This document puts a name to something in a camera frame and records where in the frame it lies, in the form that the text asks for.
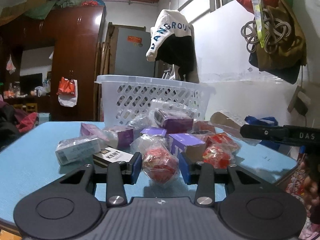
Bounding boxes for purple cardboard box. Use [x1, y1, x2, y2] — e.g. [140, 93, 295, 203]
[169, 133, 206, 162]

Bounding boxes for red packets bag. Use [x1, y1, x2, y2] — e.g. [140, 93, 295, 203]
[142, 145, 179, 185]

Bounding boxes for black Kent cigarette box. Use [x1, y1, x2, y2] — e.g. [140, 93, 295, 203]
[93, 147, 133, 168]

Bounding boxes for red wrapped packets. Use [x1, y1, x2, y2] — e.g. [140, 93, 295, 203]
[202, 132, 240, 169]

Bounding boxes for purple striped box in bag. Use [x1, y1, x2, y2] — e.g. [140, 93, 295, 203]
[108, 126, 134, 150]

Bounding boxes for blue fabric bag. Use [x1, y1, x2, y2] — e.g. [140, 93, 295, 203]
[245, 116, 278, 126]

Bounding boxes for dark purple box in bag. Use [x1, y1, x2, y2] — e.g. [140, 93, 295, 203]
[154, 109, 194, 134]

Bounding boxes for light purple box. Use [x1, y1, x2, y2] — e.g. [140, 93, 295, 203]
[80, 123, 108, 141]

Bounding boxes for white grey medicine box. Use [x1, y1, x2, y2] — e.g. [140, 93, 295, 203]
[55, 135, 100, 166]

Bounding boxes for white plastic lattice basket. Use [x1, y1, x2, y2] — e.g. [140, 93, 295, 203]
[96, 75, 213, 126]

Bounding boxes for brown hanging bag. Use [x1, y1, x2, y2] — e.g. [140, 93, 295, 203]
[248, 0, 307, 84]

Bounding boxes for orange and white hanging bag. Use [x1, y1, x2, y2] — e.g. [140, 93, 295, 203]
[57, 77, 78, 107]

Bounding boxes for black hanging garment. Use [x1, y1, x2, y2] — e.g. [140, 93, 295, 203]
[156, 34, 196, 82]

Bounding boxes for pile of dark clothes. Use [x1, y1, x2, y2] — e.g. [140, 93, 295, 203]
[0, 101, 39, 150]

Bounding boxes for grey metal door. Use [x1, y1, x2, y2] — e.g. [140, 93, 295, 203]
[114, 28, 155, 77]

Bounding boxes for black monitor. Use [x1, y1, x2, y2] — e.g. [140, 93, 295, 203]
[20, 73, 43, 95]

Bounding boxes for dark red wooden wardrobe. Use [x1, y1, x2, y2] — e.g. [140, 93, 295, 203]
[1, 5, 106, 121]

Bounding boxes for white hoodie with blue letters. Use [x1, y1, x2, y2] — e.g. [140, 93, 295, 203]
[146, 9, 191, 62]

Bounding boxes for green cloth atop wardrobe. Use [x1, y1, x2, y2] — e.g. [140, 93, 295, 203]
[24, 0, 86, 20]

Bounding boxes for white wall power adapter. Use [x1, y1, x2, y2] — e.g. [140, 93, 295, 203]
[287, 86, 311, 116]

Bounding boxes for coiled grey cable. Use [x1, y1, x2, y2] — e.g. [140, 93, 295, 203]
[240, 8, 292, 54]

